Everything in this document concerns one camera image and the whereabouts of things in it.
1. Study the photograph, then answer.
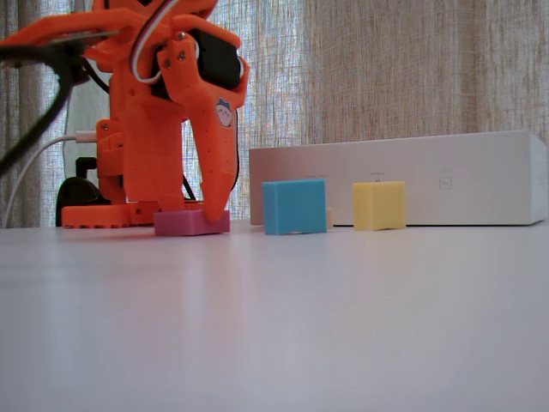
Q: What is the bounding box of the white USB cable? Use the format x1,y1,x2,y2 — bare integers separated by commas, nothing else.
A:
1,130,98,229

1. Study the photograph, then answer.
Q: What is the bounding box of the white cardboard bin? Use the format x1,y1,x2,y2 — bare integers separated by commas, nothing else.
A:
248,130,549,228

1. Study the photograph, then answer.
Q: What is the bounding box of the black table clamp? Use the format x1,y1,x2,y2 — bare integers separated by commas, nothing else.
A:
55,156,113,228

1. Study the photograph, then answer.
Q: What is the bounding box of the blue cuboid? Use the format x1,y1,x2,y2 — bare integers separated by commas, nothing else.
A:
261,178,329,236

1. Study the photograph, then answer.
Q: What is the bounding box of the wrist camera in orange mount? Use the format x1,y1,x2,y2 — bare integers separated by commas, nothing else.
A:
0,8,134,85

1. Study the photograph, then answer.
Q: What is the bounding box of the orange gripper black servo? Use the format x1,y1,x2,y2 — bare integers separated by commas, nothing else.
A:
87,15,250,224

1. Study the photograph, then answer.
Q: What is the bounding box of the pink cuboid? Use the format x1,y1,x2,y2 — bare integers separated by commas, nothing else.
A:
153,208,232,238

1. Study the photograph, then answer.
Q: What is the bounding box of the black camera cable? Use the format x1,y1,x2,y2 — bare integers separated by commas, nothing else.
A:
0,41,87,178

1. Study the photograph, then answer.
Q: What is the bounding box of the yellow cuboid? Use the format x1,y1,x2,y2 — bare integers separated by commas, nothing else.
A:
352,179,407,233

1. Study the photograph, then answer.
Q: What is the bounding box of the orange robot base plate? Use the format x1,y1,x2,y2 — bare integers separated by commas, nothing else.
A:
60,199,207,230

